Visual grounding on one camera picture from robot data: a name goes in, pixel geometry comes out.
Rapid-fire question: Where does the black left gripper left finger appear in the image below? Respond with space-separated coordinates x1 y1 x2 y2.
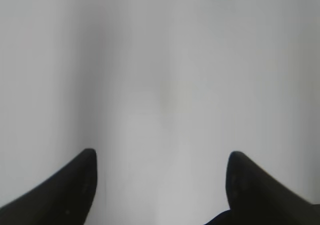
0 148 97 225

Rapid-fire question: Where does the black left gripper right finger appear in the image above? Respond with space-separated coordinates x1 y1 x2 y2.
208 151 320 225

